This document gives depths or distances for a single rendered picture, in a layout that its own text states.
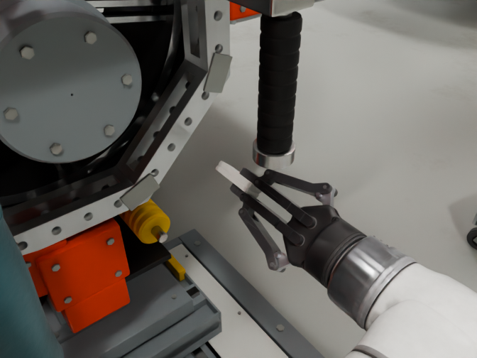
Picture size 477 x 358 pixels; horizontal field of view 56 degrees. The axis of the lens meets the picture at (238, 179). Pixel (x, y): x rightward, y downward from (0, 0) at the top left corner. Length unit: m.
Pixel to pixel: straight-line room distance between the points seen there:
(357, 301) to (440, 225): 1.16
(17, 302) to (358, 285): 0.35
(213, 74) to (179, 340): 0.60
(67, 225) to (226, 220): 0.91
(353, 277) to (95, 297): 0.42
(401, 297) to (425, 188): 1.31
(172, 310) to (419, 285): 0.63
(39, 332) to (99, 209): 0.18
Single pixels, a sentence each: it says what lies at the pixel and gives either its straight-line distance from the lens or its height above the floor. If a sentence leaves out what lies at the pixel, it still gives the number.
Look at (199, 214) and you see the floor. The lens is 1.52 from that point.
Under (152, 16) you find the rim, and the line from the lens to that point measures 0.69.
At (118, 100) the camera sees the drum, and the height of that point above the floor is 0.83.
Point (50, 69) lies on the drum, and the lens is 0.38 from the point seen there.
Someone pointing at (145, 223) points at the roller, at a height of 0.53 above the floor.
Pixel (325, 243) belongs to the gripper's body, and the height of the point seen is 0.66.
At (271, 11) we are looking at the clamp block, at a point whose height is 0.91.
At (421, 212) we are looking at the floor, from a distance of 1.64.
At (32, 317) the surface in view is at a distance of 0.55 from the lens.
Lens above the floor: 1.02
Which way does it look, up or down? 38 degrees down
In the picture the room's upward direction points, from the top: straight up
